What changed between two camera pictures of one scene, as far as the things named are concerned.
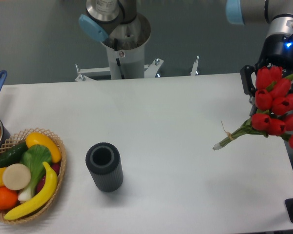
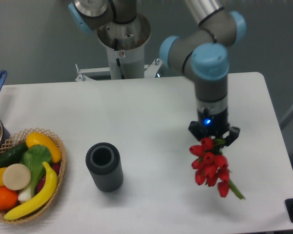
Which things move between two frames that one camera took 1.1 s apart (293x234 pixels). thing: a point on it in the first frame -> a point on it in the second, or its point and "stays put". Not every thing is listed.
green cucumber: x=11 y=156 stays put
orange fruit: x=4 y=199 stays put
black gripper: x=280 y=49 -> x=209 y=125
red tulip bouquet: x=274 y=107 -> x=210 y=164
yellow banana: x=47 y=192 stays put
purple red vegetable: x=56 y=167 stays put
